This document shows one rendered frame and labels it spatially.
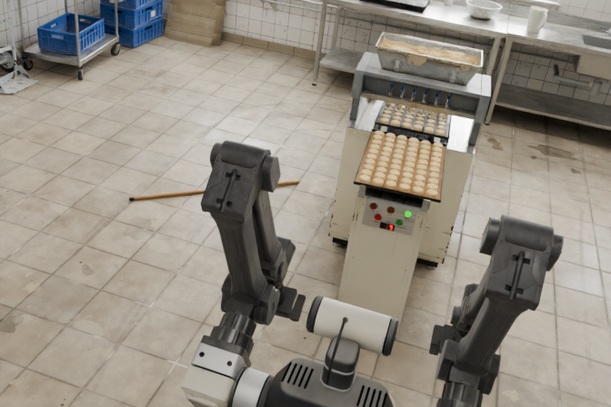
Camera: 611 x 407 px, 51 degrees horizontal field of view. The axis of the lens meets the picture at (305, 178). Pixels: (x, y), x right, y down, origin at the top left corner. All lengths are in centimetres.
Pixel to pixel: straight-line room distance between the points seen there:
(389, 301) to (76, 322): 157
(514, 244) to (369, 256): 220
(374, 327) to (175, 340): 225
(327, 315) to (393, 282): 205
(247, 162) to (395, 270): 220
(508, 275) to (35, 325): 282
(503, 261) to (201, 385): 59
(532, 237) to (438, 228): 285
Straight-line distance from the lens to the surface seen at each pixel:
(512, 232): 100
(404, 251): 311
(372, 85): 359
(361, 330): 118
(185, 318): 346
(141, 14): 700
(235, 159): 105
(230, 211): 103
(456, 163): 363
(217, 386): 123
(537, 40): 596
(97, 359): 329
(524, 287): 99
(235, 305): 131
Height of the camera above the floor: 235
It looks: 30 degrees down
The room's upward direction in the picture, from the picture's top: 8 degrees clockwise
